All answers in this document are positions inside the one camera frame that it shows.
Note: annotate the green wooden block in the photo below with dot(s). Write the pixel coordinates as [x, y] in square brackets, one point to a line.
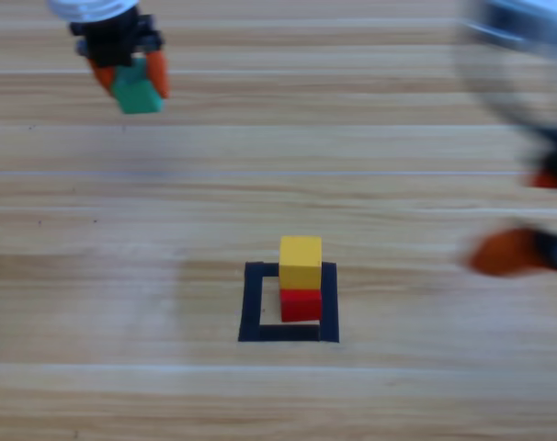
[138, 94]

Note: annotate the yellow wooden block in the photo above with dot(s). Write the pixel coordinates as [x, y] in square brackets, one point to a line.
[300, 264]

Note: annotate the red wooden block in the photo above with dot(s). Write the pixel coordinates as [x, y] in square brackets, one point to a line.
[300, 305]

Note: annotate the black tape square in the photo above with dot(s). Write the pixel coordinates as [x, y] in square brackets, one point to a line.
[250, 312]

